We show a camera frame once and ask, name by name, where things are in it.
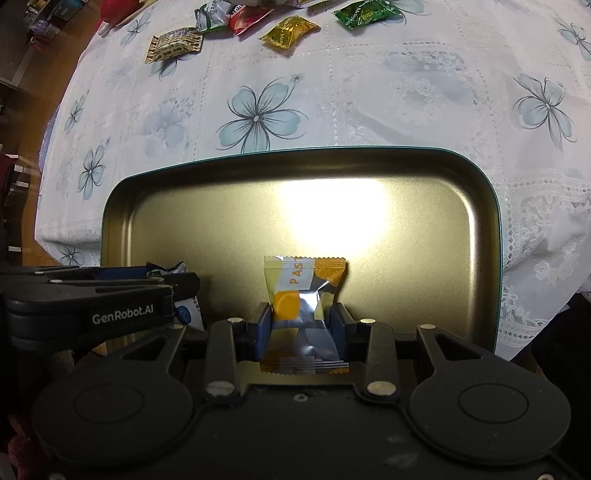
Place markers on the yellow snack packet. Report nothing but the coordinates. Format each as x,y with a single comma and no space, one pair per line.
288,31

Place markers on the red snack packet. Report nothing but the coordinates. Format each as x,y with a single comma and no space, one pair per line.
247,19

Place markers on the white blue snack packet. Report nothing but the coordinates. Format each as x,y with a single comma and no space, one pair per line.
190,314

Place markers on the gold tin tray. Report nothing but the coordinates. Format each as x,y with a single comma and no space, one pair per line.
369,230

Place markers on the orange grey snack packet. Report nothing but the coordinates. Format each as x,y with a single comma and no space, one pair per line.
300,300

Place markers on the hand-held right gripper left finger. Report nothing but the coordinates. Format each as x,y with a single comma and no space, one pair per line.
264,330

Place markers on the red object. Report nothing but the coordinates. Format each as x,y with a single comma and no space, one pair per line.
113,9

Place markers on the cluttered storage shelf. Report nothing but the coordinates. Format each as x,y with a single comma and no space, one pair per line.
51,21

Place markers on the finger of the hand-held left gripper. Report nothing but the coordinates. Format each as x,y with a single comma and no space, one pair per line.
184,285
69,273

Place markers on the white floral tablecloth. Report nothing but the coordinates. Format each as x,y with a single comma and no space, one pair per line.
369,92

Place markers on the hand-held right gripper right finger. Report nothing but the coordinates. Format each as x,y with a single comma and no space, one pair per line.
336,330

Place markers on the white green snack packet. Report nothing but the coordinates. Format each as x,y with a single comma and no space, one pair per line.
212,16

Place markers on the gold brown patterned snack packet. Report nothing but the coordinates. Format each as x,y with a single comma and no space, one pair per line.
174,45

